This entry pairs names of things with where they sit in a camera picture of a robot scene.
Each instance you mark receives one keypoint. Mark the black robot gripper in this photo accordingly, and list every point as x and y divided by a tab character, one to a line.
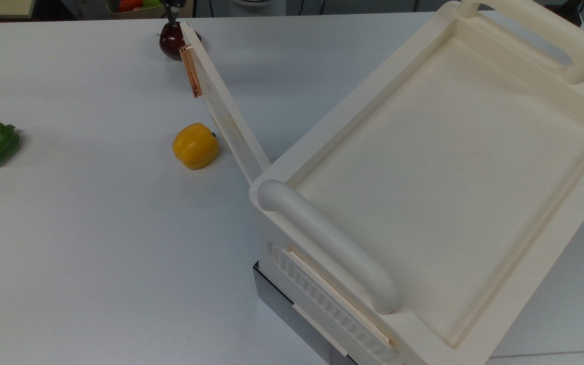
174	3

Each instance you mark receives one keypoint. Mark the cream cabinet door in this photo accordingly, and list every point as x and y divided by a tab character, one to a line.
223	109

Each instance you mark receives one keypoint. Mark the cream plastic cabinet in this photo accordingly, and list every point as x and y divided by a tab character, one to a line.
449	192

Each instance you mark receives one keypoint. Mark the dark red apple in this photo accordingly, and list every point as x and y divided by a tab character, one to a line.
171	43

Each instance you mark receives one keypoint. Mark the box of toy vegetables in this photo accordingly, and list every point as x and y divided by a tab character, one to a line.
135	7

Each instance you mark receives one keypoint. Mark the yellow bell pepper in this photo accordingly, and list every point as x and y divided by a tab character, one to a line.
195	146

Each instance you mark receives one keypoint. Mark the grey metal base plate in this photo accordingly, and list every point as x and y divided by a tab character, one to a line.
282	301

